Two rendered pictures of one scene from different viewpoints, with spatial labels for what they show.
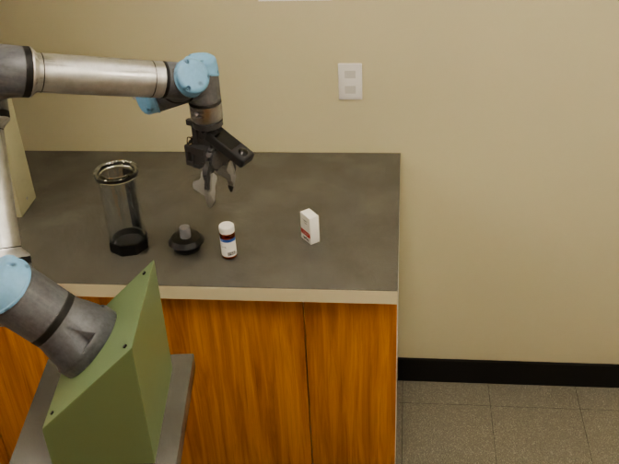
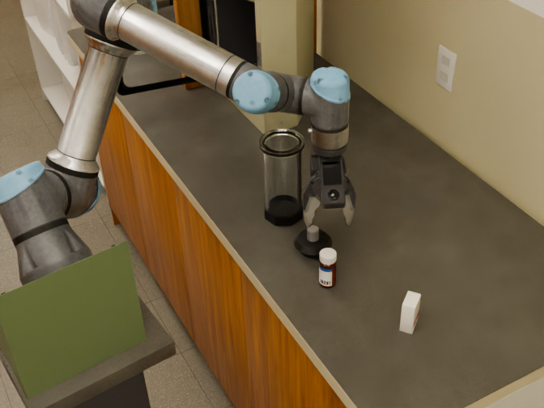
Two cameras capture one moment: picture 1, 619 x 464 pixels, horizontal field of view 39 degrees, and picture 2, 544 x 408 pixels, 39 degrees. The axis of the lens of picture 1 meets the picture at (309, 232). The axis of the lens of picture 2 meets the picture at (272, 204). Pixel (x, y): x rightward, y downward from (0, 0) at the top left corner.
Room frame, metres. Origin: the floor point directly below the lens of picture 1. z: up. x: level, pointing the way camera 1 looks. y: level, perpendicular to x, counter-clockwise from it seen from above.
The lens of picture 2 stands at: (1.00, -0.78, 2.18)
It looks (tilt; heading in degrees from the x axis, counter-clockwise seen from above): 38 degrees down; 56
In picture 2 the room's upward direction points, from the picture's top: 2 degrees counter-clockwise
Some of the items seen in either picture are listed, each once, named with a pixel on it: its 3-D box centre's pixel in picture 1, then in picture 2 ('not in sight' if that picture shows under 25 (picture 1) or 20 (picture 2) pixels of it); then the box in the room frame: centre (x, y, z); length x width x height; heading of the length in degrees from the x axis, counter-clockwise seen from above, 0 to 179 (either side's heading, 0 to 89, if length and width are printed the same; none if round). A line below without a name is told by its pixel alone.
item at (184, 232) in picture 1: (185, 237); (312, 239); (1.86, 0.32, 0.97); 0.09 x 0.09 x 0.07
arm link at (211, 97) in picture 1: (201, 80); (328, 99); (1.83, 0.23, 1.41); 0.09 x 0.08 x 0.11; 125
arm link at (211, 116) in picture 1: (205, 111); (328, 133); (1.83, 0.22, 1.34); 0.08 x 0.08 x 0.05
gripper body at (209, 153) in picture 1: (207, 142); (328, 163); (1.83, 0.23, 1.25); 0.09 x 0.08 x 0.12; 56
